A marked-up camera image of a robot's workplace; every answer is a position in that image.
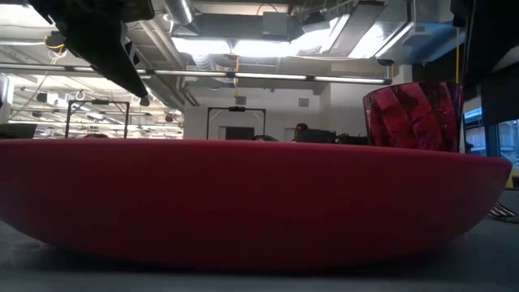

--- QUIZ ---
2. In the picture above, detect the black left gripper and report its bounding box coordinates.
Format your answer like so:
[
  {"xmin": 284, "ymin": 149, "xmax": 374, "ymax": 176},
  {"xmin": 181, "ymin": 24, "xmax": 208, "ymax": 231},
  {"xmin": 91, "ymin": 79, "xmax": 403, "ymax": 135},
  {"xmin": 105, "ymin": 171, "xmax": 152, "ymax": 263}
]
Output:
[{"xmin": 27, "ymin": 0, "xmax": 156, "ymax": 99}]

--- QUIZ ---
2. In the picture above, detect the pink plate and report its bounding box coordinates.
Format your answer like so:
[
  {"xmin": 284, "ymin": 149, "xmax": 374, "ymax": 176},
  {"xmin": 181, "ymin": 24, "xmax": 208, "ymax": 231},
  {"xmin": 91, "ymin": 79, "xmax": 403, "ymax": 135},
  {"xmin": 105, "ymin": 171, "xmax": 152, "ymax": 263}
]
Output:
[{"xmin": 0, "ymin": 138, "xmax": 513, "ymax": 272}]

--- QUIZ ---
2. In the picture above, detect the red faceted cup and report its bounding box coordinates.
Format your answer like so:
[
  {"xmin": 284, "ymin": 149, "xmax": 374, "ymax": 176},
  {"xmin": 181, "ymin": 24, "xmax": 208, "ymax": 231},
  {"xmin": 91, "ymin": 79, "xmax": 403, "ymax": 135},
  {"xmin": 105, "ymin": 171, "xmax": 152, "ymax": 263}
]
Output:
[{"xmin": 362, "ymin": 80, "xmax": 465, "ymax": 153}]

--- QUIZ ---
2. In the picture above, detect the orange-handled metal fork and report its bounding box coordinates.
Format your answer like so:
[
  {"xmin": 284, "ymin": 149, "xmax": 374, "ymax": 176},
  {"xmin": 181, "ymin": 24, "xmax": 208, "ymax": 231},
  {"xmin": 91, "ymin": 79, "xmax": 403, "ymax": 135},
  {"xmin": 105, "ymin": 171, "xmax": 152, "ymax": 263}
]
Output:
[{"xmin": 487, "ymin": 200, "xmax": 519, "ymax": 225}]

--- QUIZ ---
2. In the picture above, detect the long ceiling light strip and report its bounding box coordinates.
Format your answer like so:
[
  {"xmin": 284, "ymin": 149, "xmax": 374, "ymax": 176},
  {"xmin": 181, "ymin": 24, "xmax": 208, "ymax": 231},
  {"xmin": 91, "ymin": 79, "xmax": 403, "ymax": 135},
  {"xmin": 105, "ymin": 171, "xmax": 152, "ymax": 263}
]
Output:
[{"xmin": 0, "ymin": 62, "xmax": 393, "ymax": 86}]

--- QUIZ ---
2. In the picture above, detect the black monitor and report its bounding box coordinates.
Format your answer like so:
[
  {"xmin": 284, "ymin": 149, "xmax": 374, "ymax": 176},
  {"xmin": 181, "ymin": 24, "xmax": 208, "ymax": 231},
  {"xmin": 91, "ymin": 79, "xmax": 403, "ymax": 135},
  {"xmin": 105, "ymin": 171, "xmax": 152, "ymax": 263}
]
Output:
[{"xmin": 297, "ymin": 128, "xmax": 337, "ymax": 144}]

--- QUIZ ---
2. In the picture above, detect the black metal frame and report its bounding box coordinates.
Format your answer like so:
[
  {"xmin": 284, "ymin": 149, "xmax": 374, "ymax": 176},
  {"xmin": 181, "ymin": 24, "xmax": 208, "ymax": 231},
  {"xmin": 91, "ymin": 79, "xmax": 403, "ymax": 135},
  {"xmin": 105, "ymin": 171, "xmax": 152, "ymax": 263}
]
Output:
[
  {"xmin": 64, "ymin": 99, "xmax": 131, "ymax": 140},
  {"xmin": 206, "ymin": 105, "xmax": 268, "ymax": 141}
]

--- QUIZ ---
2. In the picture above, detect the yellow hanging cable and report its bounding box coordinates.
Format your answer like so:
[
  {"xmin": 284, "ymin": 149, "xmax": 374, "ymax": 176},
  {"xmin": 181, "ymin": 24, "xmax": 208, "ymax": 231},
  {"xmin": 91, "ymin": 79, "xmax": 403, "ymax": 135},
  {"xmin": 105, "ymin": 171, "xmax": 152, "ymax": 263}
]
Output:
[{"xmin": 454, "ymin": 27, "xmax": 461, "ymax": 85}]

